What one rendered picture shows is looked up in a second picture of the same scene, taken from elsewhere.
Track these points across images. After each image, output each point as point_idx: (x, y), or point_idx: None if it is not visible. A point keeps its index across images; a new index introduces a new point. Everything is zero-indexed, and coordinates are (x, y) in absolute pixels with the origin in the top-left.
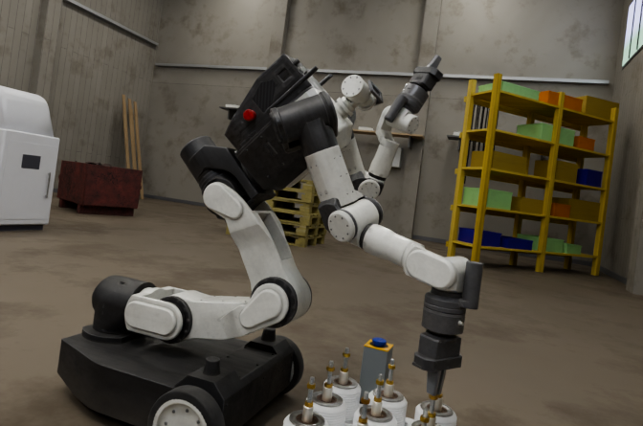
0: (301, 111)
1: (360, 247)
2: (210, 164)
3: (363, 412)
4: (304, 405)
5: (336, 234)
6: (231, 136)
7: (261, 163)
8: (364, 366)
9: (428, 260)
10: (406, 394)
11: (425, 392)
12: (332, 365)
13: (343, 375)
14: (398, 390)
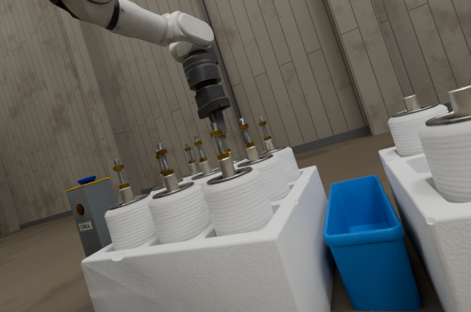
0: None
1: (110, 19)
2: None
3: (249, 136)
4: (226, 157)
5: None
6: None
7: None
8: (93, 207)
9: (195, 21)
10: (31, 302)
11: (38, 291)
12: (162, 146)
13: (130, 190)
14: (14, 310)
